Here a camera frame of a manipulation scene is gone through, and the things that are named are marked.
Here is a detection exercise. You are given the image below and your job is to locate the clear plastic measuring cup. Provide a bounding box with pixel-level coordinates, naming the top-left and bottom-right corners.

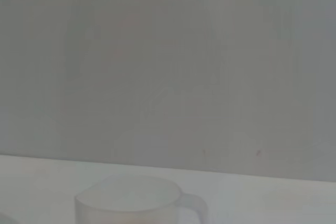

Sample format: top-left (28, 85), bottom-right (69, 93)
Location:
top-left (74, 175), bottom-right (208, 224)

